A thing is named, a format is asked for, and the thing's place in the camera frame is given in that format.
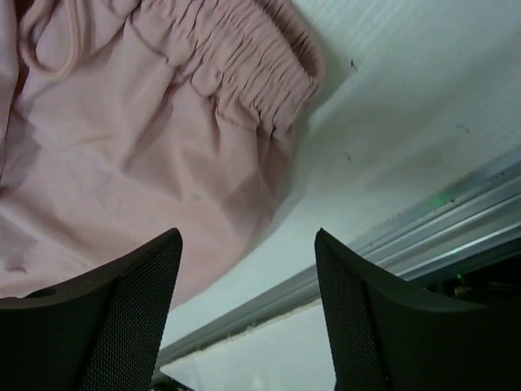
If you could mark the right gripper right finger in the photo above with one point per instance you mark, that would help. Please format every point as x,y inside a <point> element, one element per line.
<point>458,331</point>

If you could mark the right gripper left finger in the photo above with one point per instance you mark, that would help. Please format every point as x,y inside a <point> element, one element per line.
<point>98,331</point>

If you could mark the pink trousers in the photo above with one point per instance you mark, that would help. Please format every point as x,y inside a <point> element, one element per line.
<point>123,119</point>

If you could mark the aluminium frame rail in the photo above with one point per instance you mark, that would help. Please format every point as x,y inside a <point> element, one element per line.
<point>478,213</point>

